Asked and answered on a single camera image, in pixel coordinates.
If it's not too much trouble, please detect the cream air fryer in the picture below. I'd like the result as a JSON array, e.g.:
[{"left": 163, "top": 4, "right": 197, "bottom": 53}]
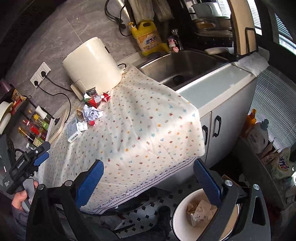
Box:
[{"left": 62, "top": 37, "right": 124, "bottom": 100}]

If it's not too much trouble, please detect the floral white tablecloth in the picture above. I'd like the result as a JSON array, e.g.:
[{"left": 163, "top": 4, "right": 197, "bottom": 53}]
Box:
[{"left": 38, "top": 65, "right": 205, "bottom": 214}]

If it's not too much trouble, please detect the black spice rack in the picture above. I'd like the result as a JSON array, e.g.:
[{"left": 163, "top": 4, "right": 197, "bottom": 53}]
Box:
[{"left": 0, "top": 78, "right": 57, "bottom": 149}]

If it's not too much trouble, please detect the stainless steel sink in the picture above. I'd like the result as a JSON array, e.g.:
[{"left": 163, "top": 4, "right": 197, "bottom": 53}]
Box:
[{"left": 137, "top": 50, "right": 229, "bottom": 90}]

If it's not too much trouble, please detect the yellow dish soap bottle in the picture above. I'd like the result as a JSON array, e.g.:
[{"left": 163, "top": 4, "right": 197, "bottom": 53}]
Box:
[{"left": 128, "top": 21, "right": 170, "bottom": 57}]

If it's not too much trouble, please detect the crumpled silver foil wrapper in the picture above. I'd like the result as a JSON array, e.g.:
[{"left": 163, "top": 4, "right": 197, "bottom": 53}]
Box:
[{"left": 82, "top": 104, "right": 103, "bottom": 123}]

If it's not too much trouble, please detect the white medicine box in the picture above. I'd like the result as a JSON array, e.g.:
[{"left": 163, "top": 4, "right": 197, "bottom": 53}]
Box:
[{"left": 67, "top": 118, "right": 82, "bottom": 143}]

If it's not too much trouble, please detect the clear crumpled plastic wrapper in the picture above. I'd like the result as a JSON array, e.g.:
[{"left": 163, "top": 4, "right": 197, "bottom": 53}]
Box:
[{"left": 188, "top": 203, "right": 217, "bottom": 227}]

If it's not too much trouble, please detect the black dish rack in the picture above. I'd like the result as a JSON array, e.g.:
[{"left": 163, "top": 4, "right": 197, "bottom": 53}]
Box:
[{"left": 181, "top": 1, "right": 254, "bottom": 61}]

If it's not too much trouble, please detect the white wall power socket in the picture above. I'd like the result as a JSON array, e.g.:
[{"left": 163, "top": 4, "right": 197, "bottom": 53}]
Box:
[{"left": 30, "top": 62, "right": 51, "bottom": 88}]

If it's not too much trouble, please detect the brown crumpled paper trash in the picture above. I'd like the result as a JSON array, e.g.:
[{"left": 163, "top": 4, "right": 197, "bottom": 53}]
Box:
[{"left": 186, "top": 199, "right": 211, "bottom": 215}]

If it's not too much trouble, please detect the white round trash bin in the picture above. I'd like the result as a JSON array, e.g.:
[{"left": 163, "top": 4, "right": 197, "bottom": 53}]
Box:
[{"left": 171, "top": 188, "right": 241, "bottom": 241}]

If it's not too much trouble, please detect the white pill blister pack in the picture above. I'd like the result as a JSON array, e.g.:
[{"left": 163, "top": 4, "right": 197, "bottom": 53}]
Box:
[{"left": 76, "top": 121, "right": 88, "bottom": 132}]

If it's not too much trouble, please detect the red-cap sauce bottle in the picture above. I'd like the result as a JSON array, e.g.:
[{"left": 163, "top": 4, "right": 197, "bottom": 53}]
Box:
[{"left": 22, "top": 120, "right": 47, "bottom": 141}]

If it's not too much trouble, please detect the red paper carton trash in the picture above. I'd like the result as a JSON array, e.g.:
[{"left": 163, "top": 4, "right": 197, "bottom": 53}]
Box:
[{"left": 83, "top": 92, "right": 111, "bottom": 108}]

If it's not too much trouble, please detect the orange spray bottle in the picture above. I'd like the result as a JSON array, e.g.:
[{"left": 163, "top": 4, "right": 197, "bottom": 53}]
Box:
[{"left": 241, "top": 109, "right": 256, "bottom": 137}]

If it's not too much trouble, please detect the pink small figurine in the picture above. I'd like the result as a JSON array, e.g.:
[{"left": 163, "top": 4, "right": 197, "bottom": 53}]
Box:
[{"left": 168, "top": 37, "right": 179, "bottom": 53}]

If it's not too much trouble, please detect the white detergent jug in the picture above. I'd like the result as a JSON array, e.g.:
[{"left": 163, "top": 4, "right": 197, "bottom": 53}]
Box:
[{"left": 247, "top": 119, "right": 269, "bottom": 154}]

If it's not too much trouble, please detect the hanging grey towel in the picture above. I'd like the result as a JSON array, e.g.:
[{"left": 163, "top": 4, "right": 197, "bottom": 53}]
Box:
[{"left": 128, "top": 0, "right": 174, "bottom": 24}]

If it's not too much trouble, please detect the white-cap green-label bottle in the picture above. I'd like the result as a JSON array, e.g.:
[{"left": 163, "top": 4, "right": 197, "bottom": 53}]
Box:
[{"left": 28, "top": 106, "right": 51, "bottom": 131}]

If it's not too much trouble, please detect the black power cable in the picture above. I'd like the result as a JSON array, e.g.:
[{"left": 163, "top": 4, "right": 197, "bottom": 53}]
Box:
[{"left": 34, "top": 71, "right": 73, "bottom": 126}]

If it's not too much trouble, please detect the person's left hand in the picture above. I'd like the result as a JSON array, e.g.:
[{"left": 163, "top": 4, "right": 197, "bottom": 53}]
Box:
[{"left": 11, "top": 178, "right": 39, "bottom": 213}]

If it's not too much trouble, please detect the green detergent refill pouch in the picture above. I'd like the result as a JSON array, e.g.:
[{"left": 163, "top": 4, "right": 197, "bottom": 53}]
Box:
[{"left": 271, "top": 147, "right": 295, "bottom": 180}]

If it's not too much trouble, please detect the white folded dish cloth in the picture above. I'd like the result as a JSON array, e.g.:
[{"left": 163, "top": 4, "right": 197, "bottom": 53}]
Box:
[{"left": 233, "top": 52, "right": 269, "bottom": 77}]

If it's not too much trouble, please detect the white bowl on rack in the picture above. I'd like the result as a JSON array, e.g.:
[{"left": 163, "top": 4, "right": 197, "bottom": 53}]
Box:
[{"left": 0, "top": 101, "right": 13, "bottom": 135}]

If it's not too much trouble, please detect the wooden cutting board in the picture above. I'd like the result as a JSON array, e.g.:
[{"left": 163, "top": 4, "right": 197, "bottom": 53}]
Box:
[{"left": 227, "top": 0, "right": 258, "bottom": 59}]

